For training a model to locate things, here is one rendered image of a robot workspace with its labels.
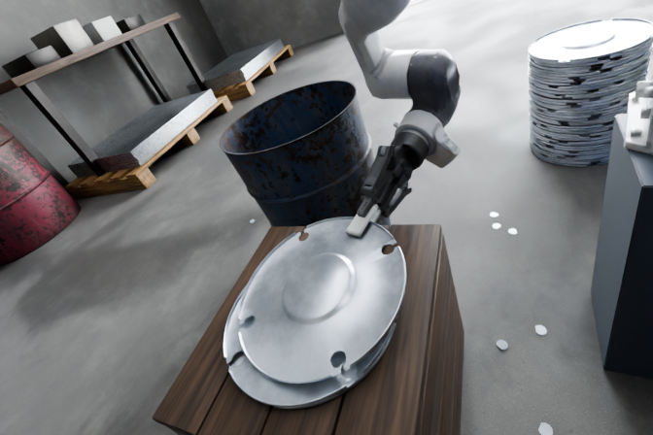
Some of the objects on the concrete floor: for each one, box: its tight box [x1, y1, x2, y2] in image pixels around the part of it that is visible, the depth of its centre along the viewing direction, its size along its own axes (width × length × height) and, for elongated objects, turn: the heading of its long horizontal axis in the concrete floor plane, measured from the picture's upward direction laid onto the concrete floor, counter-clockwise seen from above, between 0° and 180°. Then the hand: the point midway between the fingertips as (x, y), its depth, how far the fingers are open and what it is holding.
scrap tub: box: [219, 80, 391, 228], centre depth 110 cm, size 42×42×48 cm
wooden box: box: [153, 224, 464, 435], centre depth 64 cm, size 40×38×35 cm
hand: (363, 221), depth 60 cm, fingers closed, pressing on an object
